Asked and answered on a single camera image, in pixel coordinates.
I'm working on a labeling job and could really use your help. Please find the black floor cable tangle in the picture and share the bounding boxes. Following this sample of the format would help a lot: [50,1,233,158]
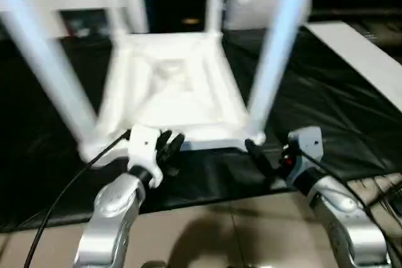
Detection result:
[348,173,402,218]

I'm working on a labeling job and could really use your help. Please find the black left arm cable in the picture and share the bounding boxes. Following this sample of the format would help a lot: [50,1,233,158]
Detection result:
[24,129,132,268]

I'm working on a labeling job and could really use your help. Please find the light grey cushion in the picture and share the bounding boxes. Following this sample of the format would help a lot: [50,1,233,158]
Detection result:
[224,0,313,30]

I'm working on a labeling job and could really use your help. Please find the brown rounded robot part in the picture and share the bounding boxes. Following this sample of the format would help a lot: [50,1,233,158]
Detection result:
[143,260,170,268]

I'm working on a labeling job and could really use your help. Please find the white flat board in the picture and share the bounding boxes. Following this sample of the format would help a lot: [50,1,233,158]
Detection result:
[303,20,402,105]

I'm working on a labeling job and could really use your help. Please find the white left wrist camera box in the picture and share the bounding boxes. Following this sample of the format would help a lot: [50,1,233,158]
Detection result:
[127,125,164,187]

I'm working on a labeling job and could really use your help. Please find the white plastic table top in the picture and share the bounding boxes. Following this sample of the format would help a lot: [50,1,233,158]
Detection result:
[77,31,267,168]

